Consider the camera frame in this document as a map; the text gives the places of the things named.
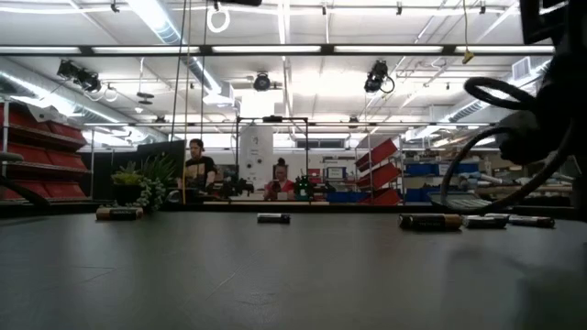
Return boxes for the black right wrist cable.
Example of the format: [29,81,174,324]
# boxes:
[439,76,577,215]

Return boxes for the yellow hanging cable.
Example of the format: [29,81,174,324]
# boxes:
[182,0,192,206]

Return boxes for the black desk calculator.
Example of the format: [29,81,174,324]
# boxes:
[426,191,496,213]

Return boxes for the black ceiling camera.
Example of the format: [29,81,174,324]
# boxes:
[56,59,103,94]
[363,59,396,95]
[252,71,272,93]

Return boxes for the shelf with red bins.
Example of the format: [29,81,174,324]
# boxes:
[0,98,92,203]

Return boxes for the yellow hanging hook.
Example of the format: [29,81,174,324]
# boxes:
[460,0,476,65]

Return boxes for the potted green succulent plant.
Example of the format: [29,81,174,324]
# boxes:
[109,154,179,213]

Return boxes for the white column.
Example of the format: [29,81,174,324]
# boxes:
[238,126,275,193]

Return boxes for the person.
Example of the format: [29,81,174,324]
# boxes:
[263,158,297,202]
[182,137,219,196]

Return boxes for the overhead light bar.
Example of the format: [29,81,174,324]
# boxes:
[0,44,556,58]

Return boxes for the blue storage bins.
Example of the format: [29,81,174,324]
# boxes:
[403,159,482,204]

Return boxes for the green black device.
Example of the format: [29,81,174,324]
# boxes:
[293,175,316,202]

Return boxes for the low blue bin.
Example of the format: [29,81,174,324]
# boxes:
[326,191,368,204]

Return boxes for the black aluminium table frame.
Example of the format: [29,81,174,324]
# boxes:
[0,200,587,220]

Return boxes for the rack with tilted red bins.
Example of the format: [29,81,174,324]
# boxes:
[354,137,404,206]

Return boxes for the white hanging ring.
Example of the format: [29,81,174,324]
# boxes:
[205,6,231,35]

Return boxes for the black copper-top AA battery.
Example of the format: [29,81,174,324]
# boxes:
[397,213,464,232]
[94,206,145,222]

